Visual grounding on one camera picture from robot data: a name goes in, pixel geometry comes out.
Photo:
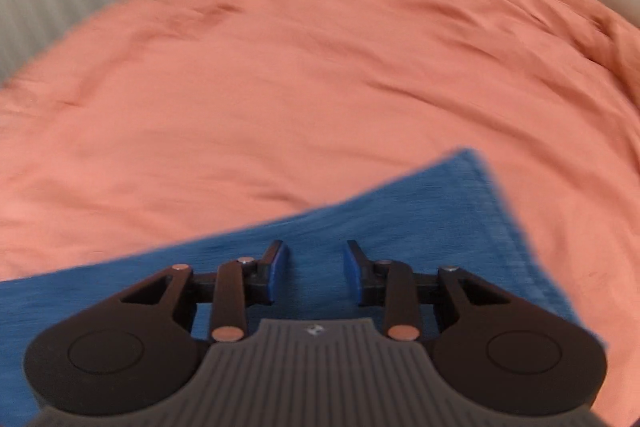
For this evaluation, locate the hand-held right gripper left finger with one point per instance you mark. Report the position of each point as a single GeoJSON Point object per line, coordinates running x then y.
{"type": "Point", "coordinates": [278, 274]}

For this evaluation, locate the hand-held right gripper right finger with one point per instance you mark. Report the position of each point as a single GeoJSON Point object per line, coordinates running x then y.
{"type": "Point", "coordinates": [353, 274]}

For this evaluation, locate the blue denim pants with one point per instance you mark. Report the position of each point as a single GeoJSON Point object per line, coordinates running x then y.
{"type": "Point", "coordinates": [425, 207]}

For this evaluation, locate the orange bed sheet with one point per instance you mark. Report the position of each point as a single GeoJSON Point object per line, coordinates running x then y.
{"type": "Point", "coordinates": [300, 82]}

